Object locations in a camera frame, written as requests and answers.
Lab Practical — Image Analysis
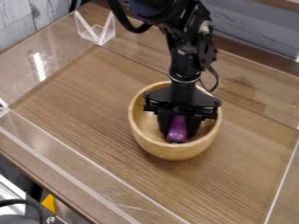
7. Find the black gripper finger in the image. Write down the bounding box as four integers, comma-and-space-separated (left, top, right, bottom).
186, 116, 202, 137
157, 114, 172, 136

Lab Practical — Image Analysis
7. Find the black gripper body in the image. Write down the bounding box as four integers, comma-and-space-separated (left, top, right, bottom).
142, 81, 221, 120

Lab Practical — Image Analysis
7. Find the brown wooden bowl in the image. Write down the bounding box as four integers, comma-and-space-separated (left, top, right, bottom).
126, 81, 222, 161

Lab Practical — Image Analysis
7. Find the purple toy eggplant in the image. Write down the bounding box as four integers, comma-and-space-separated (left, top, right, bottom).
166, 115, 186, 144

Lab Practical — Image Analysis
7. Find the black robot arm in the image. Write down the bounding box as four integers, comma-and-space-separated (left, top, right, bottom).
106, 0, 221, 143

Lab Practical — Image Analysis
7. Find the yellow black device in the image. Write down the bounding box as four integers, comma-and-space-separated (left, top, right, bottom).
23, 195, 68, 224

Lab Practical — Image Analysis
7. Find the clear acrylic corner bracket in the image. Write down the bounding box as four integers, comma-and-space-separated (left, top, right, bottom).
73, 11, 116, 46

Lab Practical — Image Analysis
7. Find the clear acrylic tray wall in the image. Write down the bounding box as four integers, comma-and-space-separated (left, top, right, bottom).
0, 102, 189, 224

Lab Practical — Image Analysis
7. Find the black cable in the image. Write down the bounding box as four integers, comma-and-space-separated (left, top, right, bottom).
0, 199, 44, 218

